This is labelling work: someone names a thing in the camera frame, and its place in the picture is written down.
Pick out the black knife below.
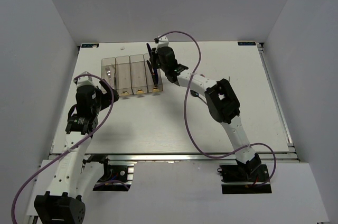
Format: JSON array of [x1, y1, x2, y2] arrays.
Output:
[[146, 60, 157, 86]]

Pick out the fork with pink handle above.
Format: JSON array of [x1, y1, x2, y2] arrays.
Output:
[[105, 66, 113, 88]]

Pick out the black spoon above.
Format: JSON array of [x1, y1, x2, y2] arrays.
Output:
[[190, 90, 206, 104]]

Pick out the iridescent blue knife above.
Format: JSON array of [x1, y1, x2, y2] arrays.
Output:
[[152, 68, 159, 87]]

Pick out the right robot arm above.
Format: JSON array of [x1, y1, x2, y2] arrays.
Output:
[[146, 44, 261, 181]]

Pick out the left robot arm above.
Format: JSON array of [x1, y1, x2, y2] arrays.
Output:
[[34, 76, 119, 223]]

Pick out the smoky clear container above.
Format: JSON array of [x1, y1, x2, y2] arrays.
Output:
[[143, 54, 163, 93], [116, 56, 132, 96], [101, 57, 117, 90], [130, 54, 147, 95]]

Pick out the blue label sticker left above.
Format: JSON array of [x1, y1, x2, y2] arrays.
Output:
[[81, 43, 99, 49]]

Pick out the blue label sticker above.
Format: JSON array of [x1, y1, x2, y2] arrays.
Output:
[[81, 43, 99, 49], [237, 41, 256, 46]]

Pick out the blue label sticker right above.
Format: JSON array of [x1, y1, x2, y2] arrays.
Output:
[[237, 41, 256, 46]]

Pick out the white front panel board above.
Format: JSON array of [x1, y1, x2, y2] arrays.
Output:
[[25, 159, 331, 224]]

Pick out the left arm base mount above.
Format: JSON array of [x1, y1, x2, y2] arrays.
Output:
[[82, 155, 132, 192]]

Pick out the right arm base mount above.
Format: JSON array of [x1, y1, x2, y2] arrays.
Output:
[[217, 164, 272, 195]]

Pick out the aluminium table edge rail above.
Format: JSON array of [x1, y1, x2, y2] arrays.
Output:
[[48, 152, 299, 162]]

